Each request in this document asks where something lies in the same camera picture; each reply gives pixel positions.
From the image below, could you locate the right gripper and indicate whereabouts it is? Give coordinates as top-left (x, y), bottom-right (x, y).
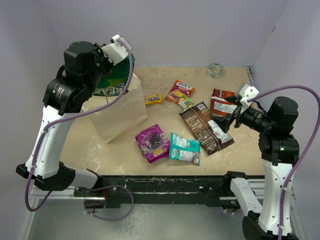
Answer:
top-left (210, 93), bottom-right (274, 132)

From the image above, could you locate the red doritos bag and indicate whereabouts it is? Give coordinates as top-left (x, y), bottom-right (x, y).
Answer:
top-left (210, 88), bottom-right (237, 116)

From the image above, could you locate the green chips bag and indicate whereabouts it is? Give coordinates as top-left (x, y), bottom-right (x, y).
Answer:
top-left (92, 57), bottom-right (130, 97)

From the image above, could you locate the brown chips bag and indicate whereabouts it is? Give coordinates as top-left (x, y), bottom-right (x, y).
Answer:
top-left (179, 102), bottom-right (235, 155)

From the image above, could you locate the brown paper bag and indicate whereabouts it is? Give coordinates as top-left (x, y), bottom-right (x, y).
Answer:
top-left (88, 75), bottom-right (147, 144)

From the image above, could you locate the orange fox's fruits candy bag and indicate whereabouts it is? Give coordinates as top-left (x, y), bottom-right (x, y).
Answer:
top-left (165, 80), bottom-right (195, 104)

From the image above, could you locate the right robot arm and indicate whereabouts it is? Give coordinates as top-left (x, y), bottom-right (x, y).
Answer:
top-left (212, 95), bottom-right (300, 240)

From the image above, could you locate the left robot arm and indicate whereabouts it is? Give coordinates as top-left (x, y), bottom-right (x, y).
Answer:
top-left (16, 40), bottom-right (129, 196)

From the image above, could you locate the teal fox's mint bag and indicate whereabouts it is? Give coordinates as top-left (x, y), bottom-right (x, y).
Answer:
top-left (168, 132), bottom-right (201, 166)

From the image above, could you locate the purple candy bag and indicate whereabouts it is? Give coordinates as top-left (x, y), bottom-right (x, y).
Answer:
top-left (135, 124), bottom-right (170, 164)

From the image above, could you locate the tape roll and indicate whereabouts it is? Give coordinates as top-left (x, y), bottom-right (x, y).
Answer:
top-left (208, 62), bottom-right (224, 79)

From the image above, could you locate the small green himalaya sachet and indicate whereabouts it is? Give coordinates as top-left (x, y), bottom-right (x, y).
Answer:
top-left (178, 97), bottom-right (195, 111)

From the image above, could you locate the yellow m&m's packet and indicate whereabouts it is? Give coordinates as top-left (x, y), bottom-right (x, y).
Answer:
top-left (144, 94), bottom-right (163, 105)

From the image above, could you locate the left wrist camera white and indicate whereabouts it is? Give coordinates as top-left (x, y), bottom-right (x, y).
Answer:
top-left (101, 34), bottom-right (132, 66)

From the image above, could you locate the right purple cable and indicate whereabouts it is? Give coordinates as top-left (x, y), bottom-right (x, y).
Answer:
top-left (244, 84), bottom-right (320, 240)

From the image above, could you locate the purple cable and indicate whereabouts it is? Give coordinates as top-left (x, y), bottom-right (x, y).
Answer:
top-left (24, 37), bottom-right (135, 222)
top-left (244, 84), bottom-right (320, 240)

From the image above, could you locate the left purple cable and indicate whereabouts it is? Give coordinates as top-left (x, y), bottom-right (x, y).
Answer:
top-left (24, 37), bottom-right (135, 222)

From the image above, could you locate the black aluminium base frame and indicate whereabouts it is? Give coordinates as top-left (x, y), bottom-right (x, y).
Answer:
top-left (28, 65), bottom-right (300, 211)

